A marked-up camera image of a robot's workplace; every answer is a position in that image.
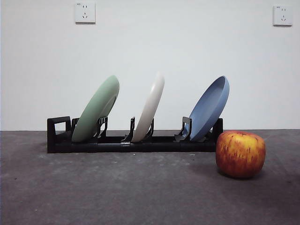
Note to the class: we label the blue plate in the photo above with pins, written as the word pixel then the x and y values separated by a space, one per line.
pixel 206 112

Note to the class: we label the cream white plate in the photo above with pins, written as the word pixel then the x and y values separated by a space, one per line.
pixel 152 103

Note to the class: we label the black plate rack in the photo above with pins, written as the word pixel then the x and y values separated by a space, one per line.
pixel 117 147

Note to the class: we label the red yellow apple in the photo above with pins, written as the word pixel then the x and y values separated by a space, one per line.
pixel 241 154

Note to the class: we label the green plate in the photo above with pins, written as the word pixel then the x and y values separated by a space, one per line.
pixel 98 105

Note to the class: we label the white wall socket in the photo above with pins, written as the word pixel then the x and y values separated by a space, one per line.
pixel 85 12
pixel 282 16

